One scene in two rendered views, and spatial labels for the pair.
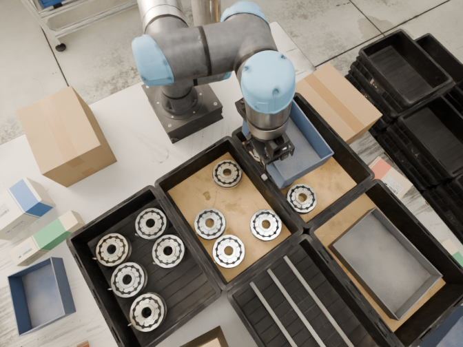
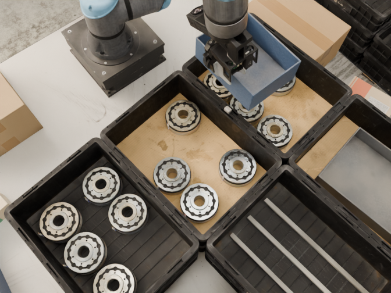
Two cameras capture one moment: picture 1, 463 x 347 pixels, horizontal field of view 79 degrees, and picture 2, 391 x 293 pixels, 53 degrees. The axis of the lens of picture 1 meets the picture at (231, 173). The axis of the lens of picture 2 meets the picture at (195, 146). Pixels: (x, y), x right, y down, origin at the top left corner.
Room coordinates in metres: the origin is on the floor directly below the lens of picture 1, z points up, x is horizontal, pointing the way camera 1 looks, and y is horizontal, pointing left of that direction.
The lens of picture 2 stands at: (-0.20, 0.06, 1.88)
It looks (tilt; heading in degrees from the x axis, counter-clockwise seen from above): 67 degrees down; 351
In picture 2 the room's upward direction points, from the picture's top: straight up
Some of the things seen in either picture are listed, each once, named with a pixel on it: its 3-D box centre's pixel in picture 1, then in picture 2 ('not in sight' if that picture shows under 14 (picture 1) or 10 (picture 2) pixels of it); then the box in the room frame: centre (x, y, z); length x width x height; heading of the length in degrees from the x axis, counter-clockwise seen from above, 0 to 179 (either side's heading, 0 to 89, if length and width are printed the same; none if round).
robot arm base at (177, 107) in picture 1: (178, 91); (108, 32); (0.67, 0.21, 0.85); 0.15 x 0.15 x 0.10
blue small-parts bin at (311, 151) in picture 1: (284, 141); (245, 58); (0.33, -0.14, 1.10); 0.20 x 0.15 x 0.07; 30
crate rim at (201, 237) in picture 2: (227, 206); (189, 149); (0.19, 0.01, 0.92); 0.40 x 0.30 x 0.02; 36
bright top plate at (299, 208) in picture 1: (302, 197); (274, 130); (0.24, -0.24, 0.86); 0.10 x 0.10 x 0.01
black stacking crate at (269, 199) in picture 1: (227, 210); (189, 156); (0.19, 0.01, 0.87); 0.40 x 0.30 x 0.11; 36
